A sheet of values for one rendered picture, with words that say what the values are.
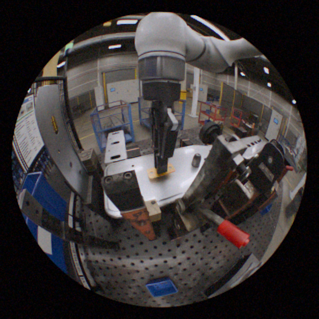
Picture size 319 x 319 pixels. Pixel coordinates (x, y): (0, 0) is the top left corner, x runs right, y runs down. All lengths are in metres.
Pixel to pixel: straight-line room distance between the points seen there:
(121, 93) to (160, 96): 7.92
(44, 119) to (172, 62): 0.26
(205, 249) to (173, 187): 0.42
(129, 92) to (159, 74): 8.05
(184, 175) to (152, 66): 0.31
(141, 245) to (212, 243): 0.36
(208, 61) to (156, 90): 0.17
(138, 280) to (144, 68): 0.72
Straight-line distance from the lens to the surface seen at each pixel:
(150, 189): 0.30
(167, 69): 0.18
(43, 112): 0.26
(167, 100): 0.18
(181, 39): 0.21
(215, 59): 0.29
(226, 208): 0.38
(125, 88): 8.14
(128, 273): 0.62
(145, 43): 0.20
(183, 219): 0.21
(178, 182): 0.32
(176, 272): 0.58
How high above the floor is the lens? 1.25
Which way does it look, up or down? 41 degrees down
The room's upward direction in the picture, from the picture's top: straight up
